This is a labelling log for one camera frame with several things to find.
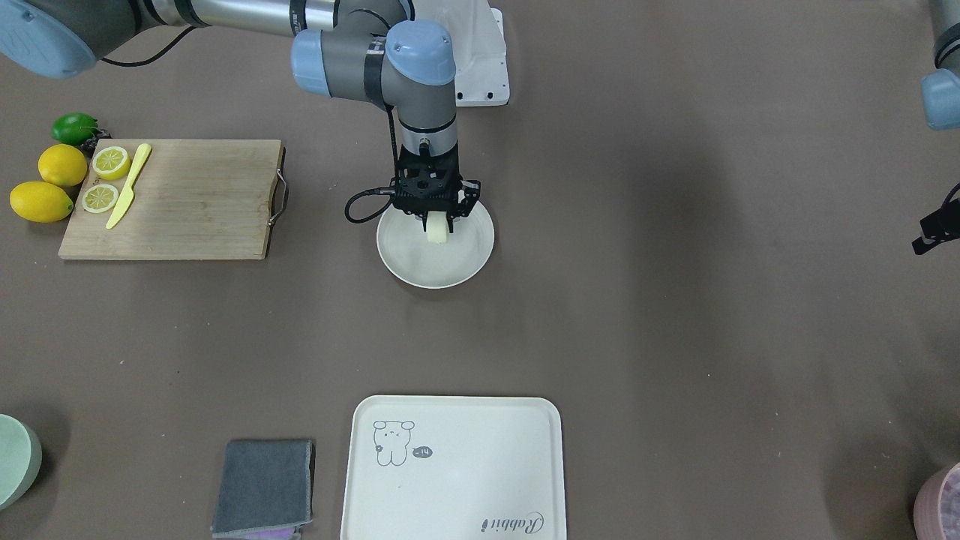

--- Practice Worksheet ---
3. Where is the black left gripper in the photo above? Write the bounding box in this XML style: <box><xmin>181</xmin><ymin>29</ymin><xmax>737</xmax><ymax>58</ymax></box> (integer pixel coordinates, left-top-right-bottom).
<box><xmin>912</xmin><ymin>202</ymin><xmax>959</xmax><ymax>256</ymax></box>

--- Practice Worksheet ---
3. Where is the bamboo cutting board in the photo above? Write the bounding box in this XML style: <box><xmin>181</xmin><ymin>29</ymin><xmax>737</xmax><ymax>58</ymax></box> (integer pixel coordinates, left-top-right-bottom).
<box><xmin>58</xmin><ymin>138</ymin><xmax>284</xmax><ymax>260</ymax></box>

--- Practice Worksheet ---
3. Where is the grey folded cloth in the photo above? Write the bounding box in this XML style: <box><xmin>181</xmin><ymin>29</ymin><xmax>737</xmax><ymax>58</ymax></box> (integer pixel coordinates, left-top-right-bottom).
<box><xmin>211</xmin><ymin>439</ymin><xmax>314</xmax><ymax>539</ymax></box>

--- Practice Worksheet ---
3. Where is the cream round plate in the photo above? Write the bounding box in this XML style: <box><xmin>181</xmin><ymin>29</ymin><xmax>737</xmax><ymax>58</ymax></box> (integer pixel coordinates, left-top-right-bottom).
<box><xmin>376</xmin><ymin>202</ymin><xmax>495</xmax><ymax>290</ymax></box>

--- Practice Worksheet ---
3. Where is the cream rabbit tray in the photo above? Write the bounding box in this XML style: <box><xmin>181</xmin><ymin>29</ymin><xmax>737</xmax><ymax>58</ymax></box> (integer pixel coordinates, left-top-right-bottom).
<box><xmin>340</xmin><ymin>395</ymin><xmax>567</xmax><ymax>539</ymax></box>

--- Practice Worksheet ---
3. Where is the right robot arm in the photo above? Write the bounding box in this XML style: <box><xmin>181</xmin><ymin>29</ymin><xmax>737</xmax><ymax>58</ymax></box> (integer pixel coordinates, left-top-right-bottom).
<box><xmin>2</xmin><ymin>1</ymin><xmax>480</xmax><ymax>233</ymax></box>

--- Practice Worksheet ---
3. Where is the white steamed bun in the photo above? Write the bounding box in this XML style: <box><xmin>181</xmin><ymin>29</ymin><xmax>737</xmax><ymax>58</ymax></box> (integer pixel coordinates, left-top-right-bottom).
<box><xmin>423</xmin><ymin>211</ymin><xmax>450</xmax><ymax>244</ymax></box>

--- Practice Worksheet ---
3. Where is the lemon half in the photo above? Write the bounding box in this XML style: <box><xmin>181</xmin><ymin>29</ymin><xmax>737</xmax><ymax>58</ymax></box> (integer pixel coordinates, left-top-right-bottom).
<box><xmin>79</xmin><ymin>182</ymin><xmax>120</xmax><ymax>213</ymax></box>
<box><xmin>91</xmin><ymin>145</ymin><xmax>133</xmax><ymax>181</ymax></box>

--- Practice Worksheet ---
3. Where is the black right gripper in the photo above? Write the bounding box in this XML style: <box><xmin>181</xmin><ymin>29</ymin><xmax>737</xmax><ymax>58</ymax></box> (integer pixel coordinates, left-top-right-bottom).
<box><xmin>391</xmin><ymin>144</ymin><xmax>481</xmax><ymax>232</ymax></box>

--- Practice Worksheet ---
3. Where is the mint green bowl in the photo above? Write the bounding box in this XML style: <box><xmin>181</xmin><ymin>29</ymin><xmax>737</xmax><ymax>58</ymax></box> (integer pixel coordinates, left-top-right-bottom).
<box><xmin>1</xmin><ymin>414</ymin><xmax>42</xmax><ymax>510</ymax></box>

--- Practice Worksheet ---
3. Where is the pink bowl with ice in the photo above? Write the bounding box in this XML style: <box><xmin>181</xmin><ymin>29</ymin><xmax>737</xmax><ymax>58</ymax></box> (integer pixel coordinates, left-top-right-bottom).
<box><xmin>912</xmin><ymin>463</ymin><xmax>959</xmax><ymax>539</ymax></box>

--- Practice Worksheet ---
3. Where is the whole lemon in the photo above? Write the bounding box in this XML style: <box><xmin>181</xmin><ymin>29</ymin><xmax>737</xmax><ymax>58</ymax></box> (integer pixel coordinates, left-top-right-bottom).
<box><xmin>37</xmin><ymin>143</ymin><xmax>89</xmax><ymax>188</ymax></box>
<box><xmin>9</xmin><ymin>181</ymin><xmax>74</xmax><ymax>223</ymax></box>

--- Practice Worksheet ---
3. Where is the yellow plastic knife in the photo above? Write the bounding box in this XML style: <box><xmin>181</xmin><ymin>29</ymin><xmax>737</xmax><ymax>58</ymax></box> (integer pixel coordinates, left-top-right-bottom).
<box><xmin>105</xmin><ymin>142</ymin><xmax>153</xmax><ymax>230</ymax></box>

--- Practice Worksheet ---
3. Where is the green lime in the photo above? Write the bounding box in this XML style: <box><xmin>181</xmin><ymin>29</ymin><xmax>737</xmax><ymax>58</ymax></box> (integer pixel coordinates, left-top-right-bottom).
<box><xmin>50</xmin><ymin>112</ymin><xmax>100</xmax><ymax>146</ymax></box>

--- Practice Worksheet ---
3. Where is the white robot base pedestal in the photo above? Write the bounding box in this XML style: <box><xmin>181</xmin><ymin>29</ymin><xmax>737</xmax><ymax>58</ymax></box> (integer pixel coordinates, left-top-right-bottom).
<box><xmin>451</xmin><ymin>1</ymin><xmax>511</xmax><ymax>107</ymax></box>

